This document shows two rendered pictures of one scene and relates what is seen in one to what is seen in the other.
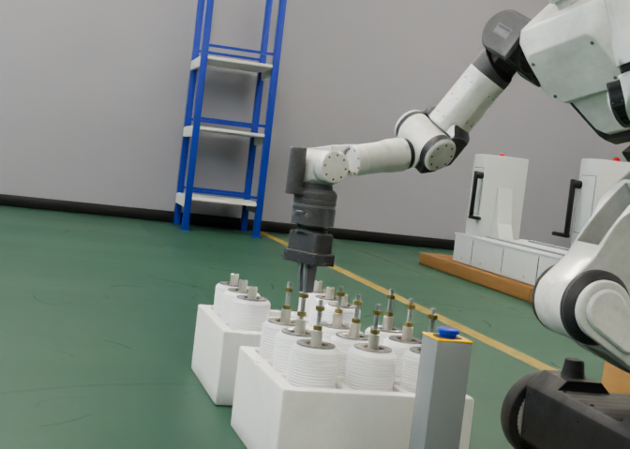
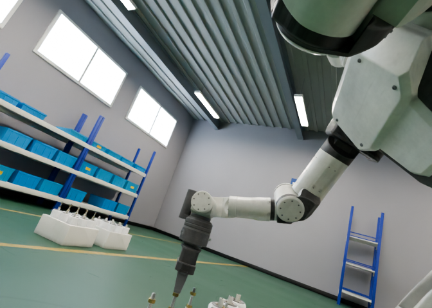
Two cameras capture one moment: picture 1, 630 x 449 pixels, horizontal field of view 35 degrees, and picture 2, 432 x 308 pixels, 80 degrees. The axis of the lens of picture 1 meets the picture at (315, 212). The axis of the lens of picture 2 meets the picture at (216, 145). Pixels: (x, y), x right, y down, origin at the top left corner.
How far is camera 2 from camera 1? 1.52 m
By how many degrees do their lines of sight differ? 49
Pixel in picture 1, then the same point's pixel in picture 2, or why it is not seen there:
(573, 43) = (348, 74)
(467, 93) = (312, 165)
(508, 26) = not seen: hidden behind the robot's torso
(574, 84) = (368, 122)
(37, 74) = (292, 235)
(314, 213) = (186, 231)
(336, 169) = (201, 202)
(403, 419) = not seen: outside the picture
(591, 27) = not seen: hidden behind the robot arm
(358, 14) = (422, 229)
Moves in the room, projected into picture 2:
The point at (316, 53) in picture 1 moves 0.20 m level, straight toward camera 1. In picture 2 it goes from (402, 243) to (401, 242)
